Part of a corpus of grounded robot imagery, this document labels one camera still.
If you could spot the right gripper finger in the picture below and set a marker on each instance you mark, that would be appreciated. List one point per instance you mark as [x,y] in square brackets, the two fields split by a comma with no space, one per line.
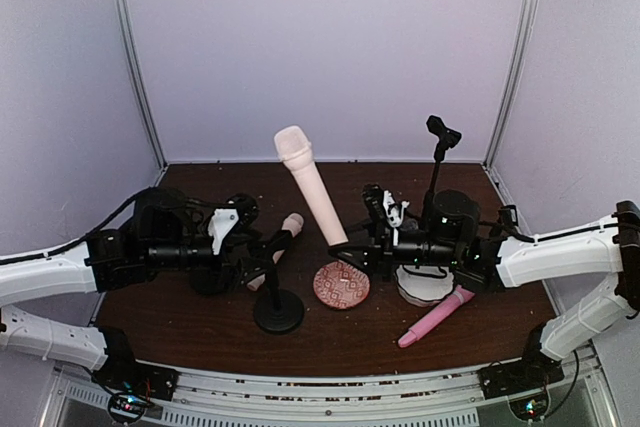
[354,256]
[358,232]

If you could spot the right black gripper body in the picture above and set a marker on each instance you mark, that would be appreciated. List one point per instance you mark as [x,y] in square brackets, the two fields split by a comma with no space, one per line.
[379,253]

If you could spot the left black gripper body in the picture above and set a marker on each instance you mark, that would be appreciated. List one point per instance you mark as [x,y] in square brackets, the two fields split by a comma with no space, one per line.
[233,257]

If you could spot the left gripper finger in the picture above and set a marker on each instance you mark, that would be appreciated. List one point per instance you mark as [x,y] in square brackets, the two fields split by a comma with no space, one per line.
[254,271]
[260,250]

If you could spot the black mic stand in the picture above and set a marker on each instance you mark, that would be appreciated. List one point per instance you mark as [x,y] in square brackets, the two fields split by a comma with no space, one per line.
[447,139]
[211,282]
[277,311]
[503,228]

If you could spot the cream microphone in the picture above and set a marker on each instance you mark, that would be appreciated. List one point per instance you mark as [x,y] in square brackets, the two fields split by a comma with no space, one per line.
[291,227]
[295,151]

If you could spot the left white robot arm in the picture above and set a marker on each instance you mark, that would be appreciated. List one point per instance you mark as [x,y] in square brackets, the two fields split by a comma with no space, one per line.
[155,230]

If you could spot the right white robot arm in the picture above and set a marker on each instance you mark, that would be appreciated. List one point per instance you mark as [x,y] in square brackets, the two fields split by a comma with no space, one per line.
[447,237]

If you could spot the red patterned dish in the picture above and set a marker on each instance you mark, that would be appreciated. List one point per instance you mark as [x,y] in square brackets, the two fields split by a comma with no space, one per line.
[340,286]

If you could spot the black crumpled object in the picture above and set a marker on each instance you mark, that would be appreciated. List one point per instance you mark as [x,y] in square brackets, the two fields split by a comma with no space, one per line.
[410,225]

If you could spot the white scalloped bowl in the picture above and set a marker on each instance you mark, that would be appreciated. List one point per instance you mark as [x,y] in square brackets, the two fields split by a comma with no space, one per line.
[424,287]

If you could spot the pink microphone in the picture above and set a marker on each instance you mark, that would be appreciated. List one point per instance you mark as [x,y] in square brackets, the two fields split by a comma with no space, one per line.
[458,297]

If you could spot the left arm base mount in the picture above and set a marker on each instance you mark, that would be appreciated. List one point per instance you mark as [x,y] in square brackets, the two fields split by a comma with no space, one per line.
[134,389]

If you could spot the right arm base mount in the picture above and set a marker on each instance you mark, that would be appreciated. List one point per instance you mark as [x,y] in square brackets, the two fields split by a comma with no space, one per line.
[524,384]

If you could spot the front aluminium rail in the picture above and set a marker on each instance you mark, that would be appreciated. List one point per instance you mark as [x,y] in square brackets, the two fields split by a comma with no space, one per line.
[453,397]

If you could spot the left aluminium frame post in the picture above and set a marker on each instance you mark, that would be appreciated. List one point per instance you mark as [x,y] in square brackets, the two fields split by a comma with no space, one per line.
[137,82]

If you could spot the aluminium frame post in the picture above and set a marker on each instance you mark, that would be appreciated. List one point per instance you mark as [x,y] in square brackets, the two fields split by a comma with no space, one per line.
[137,82]
[524,31]

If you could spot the right aluminium frame post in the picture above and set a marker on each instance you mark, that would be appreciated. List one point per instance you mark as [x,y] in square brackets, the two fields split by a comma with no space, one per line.
[524,31]

